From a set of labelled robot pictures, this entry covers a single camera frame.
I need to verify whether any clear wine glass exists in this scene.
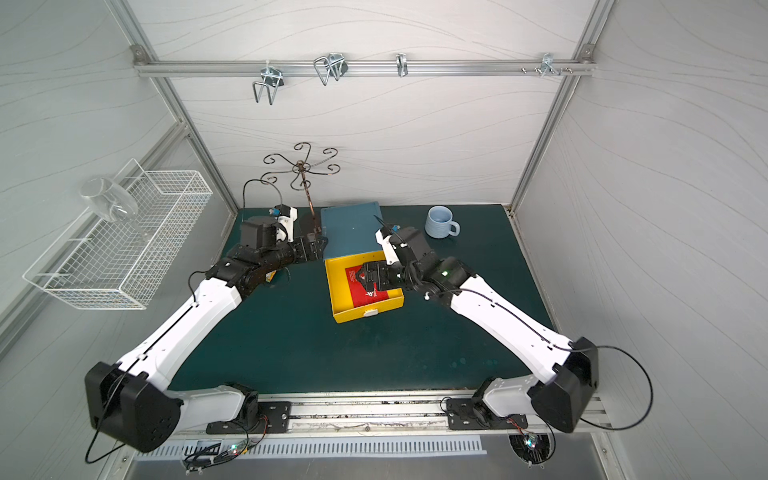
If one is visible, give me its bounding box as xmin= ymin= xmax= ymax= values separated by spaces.
xmin=80 ymin=177 xmax=150 ymax=243

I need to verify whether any aluminium top rail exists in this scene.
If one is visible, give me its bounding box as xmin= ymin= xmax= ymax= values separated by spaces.
xmin=134 ymin=57 xmax=597 ymax=79

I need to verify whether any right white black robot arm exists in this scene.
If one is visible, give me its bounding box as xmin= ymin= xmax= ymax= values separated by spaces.
xmin=356 ymin=224 xmax=599 ymax=433

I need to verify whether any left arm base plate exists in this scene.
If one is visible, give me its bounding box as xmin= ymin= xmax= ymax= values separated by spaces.
xmin=205 ymin=401 xmax=292 ymax=435

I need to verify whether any yellow top drawer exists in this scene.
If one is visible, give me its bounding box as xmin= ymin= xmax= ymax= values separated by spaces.
xmin=324 ymin=251 xmax=405 ymax=324

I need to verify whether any bronze mug tree stand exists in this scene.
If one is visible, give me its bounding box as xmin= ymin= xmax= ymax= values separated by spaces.
xmin=259 ymin=141 xmax=341 ymax=235

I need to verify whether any left controller wiring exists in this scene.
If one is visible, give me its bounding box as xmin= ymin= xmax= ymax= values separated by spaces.
xmin=181 ymin=413 xmax=270 ymax=475

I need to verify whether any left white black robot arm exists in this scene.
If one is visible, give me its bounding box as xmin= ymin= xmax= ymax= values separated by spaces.
xmin=85 ymin=215 xmax=328 ymax=452

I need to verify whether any metal wire hook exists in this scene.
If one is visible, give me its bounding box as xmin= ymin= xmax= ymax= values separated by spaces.
xmin=313 ymin=52 xmax=349 ymax=86

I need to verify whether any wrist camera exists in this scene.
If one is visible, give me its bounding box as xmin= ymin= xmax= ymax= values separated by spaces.
xmin=375 ymin=226 xmax=401 ymax=265
xmin=269 ymin=204 xmax=298 ymax=242

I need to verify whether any right round fan unit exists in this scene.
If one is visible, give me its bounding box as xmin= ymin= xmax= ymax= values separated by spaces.
xmin=509 ymin=433 xmax=556 ymax=467

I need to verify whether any right black cable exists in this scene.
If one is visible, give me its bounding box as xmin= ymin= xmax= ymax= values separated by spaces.
xmin=455 ymin=287 xmax=655 ymax=432

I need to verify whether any metal bracket with bolts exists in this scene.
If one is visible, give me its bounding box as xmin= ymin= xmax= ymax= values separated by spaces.
xmin=520 ymin=53 xmax=573 ymax=78

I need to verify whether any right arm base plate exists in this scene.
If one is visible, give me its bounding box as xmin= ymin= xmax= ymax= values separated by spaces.
xmin=440 ymin=397 xmax=528 ymax=430

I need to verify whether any light blue mug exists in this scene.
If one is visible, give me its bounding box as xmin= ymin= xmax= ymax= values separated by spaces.
xmin=424 ymin=206 xmax=461 ymax=239

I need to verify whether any white vent strip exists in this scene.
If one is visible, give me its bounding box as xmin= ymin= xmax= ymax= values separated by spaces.
xmin=135 ymin=435 xmax=487 ymax=461

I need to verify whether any teal drawer cabinet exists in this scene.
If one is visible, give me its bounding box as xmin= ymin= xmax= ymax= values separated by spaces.
xmin=321 ymin=202 xmax=382 ymax=259

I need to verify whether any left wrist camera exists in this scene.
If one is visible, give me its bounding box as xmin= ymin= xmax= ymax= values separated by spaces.
xmin=269 ymin=204 xmax=298 ymax=242

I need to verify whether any red postcard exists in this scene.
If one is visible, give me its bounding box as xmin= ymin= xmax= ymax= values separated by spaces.
xmin=345 ymin=265 xmax=389 ymax=308

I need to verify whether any small metal clip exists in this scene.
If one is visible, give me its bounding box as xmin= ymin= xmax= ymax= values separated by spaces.
xmin=395 ymin=53 xmax=408 ymax=78

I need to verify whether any metal double hook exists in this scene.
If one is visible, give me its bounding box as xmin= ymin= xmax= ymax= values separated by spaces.
xmin=252 ymin=64 xmax=285 ymax=105

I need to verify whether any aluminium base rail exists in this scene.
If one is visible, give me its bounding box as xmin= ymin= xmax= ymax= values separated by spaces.
xmin=119 ymin=391 xmax=613 ymax=443

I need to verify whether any white wire basket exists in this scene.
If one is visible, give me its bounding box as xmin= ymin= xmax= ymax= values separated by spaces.
xmin=22 ymin=159 xmax=212 ymax=310

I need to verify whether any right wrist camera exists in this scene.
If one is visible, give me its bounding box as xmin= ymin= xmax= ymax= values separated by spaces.
xmin=375 ymin=226 xmax=401 ymax=265

